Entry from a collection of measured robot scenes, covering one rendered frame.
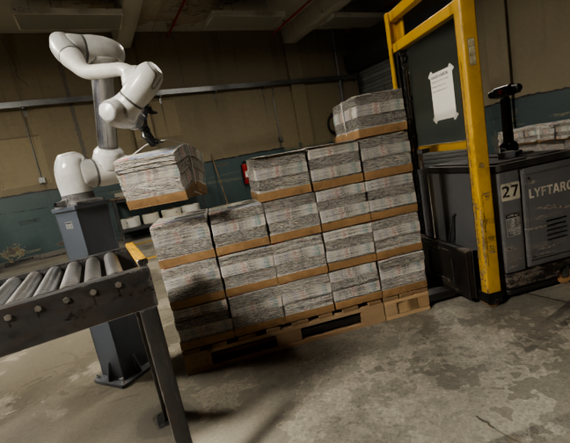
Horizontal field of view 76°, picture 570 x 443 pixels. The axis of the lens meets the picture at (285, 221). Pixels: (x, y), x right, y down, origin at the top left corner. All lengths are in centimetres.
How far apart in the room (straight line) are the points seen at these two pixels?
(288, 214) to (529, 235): 138
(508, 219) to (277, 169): 132
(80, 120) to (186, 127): 211
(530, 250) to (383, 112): 116
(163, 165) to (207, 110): 736
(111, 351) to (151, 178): 103
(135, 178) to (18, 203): 685
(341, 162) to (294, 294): 77
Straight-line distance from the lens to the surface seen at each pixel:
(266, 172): 192
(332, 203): 201
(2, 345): 120
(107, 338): 229
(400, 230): 218
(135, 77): 159
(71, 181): 217
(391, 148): 213
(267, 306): 205
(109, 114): 157
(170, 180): 172
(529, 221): 248
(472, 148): 217
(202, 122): 894
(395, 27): 291
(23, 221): 856
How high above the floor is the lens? 103
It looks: 10 degrees down
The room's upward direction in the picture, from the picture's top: 11 degrees counter-clockwise
